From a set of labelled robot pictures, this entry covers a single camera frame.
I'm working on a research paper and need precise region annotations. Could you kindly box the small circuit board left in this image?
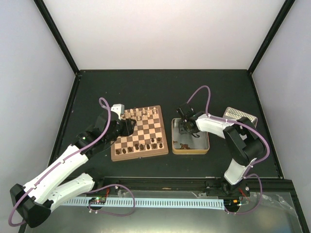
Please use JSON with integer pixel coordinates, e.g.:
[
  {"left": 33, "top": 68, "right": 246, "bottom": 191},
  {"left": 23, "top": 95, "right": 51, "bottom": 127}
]
[{"left": 88, "top": 197, "right": 106, "bottom": 204}]

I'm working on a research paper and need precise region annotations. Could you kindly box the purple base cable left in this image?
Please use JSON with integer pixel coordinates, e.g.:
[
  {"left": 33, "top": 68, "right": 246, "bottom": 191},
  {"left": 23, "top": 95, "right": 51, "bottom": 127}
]
[{"left": 87, "top": 183, "right": 137, "bottom": 216}]

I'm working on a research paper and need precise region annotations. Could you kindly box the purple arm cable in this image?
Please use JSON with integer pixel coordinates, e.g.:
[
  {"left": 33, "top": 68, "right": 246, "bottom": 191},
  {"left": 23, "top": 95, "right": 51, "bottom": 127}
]
[
  {"left": 8, "top": 97, "right": 115, "bottom": 226},
  {"left": 188, "top": 85, "right": 270, "bottom": 179}
]

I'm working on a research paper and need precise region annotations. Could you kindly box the small circuit board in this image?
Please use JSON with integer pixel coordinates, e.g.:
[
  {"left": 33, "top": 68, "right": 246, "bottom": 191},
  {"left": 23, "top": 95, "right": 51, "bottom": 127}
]
[
  {"left": 224, "top": 199, "right": 249, "bottom": 207},
  {"left": 88, "top": 197, "right": 106, "bottom": 204}
]

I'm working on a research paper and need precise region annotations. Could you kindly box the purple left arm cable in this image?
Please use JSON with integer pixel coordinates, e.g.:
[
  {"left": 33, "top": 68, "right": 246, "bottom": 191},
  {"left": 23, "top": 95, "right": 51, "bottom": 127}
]
[{"left": 8, "top": 97, "right": 115, "bottom": 226}]

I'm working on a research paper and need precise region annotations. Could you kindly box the small circuit board right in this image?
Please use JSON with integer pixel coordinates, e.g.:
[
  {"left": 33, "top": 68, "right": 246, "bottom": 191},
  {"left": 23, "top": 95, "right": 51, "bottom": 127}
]
[{"left": 224, "top": 199, "right": 249, "bottom": 207}]

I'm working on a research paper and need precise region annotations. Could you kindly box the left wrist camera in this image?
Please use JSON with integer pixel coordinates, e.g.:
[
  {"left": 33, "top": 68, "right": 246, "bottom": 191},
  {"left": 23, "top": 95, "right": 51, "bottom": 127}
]
[{"left": 111, "top": 103, "right": 124, "bottom": 120}]

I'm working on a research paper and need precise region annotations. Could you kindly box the dark chess piece in tin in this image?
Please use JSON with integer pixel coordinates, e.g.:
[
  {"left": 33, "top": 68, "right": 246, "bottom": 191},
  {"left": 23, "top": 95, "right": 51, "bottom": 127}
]
[{"left": 180, "top": 143, "right": 190, "bottom": 150}]

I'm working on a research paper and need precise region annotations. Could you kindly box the wooden chess board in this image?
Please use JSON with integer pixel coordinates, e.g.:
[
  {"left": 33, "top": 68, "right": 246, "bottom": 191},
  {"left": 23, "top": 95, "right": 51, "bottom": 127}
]
[{"left": 111, "top": 105, "right": 169, "bottom": 162}]

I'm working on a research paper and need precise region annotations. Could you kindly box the pink tin lid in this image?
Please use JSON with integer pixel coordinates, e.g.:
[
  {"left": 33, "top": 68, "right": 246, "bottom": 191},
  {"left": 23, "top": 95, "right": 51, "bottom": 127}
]
[{"left": 223, "top": 107, "right": 258, "bottom": 127}]

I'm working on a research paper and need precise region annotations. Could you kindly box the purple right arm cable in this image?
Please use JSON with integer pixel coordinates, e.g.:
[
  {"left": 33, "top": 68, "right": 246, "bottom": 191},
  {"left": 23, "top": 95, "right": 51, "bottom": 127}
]
[{"left": 188, "top": 85, "right": 270, "bottom": 179}]

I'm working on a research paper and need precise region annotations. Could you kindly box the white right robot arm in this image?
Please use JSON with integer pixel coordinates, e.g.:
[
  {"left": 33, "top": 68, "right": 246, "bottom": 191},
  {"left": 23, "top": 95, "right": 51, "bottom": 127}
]
[{"left": 176, "top": 103, "right": 269, "bottom": 196}]

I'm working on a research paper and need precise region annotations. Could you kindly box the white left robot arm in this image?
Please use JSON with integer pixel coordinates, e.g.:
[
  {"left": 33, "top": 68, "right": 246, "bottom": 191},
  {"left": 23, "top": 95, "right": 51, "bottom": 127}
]
[{"left": 8, "top": 113, "right": 136, "bottom": 228}]

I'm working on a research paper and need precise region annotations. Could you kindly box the white slotted cable duct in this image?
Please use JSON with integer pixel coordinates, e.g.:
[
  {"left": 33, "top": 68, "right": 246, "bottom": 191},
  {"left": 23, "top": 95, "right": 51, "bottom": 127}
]
[{"left": 63, "top": 197, "right": 225, "bottom": 210}]

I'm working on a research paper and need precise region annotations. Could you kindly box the yellow bear metal tin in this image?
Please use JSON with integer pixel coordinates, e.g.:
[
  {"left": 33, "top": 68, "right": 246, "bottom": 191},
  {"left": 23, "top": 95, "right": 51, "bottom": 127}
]
[{"left": 172, "top": 118, "right": 210, "bottom": 155}]

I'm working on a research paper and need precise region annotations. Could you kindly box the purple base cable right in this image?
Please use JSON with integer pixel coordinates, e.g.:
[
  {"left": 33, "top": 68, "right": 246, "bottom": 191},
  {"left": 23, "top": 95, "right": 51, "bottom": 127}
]
[{"left": 224, "top": 173, "right": 263, "bottom": 216}]

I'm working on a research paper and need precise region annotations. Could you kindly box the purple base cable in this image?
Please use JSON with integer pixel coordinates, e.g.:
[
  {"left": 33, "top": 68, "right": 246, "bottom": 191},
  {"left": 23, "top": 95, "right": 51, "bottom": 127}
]
[
  {"left": 224, "top": 173, "right": 263, "bottom": 216},
  {"left": 87, "top": 183, "right": 137, "bottom": 216}
]

